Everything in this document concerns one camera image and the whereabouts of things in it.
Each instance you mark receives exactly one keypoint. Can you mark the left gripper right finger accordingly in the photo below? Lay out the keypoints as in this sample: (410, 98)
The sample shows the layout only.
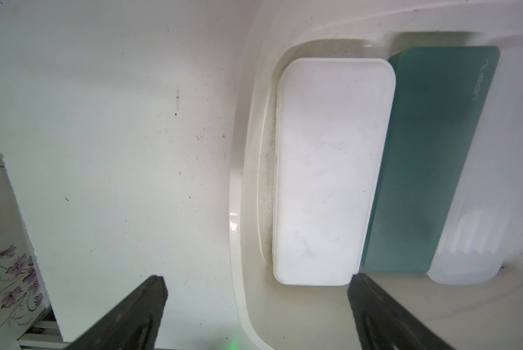
(383, 323)

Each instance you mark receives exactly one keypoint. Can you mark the white storage basin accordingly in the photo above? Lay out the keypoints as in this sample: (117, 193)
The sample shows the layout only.
(274, 316)

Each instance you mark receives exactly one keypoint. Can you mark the frosted clear pencil case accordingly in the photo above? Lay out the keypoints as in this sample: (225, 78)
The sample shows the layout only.
(486, 215)

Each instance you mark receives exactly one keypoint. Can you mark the white pencil case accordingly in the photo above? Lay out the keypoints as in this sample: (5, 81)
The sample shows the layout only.
(332, 117)

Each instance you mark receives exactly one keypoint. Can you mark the dark green pencil case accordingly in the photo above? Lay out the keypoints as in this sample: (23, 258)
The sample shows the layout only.
(439, 98)

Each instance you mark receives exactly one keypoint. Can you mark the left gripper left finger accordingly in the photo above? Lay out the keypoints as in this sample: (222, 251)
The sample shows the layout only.
(132, 324)

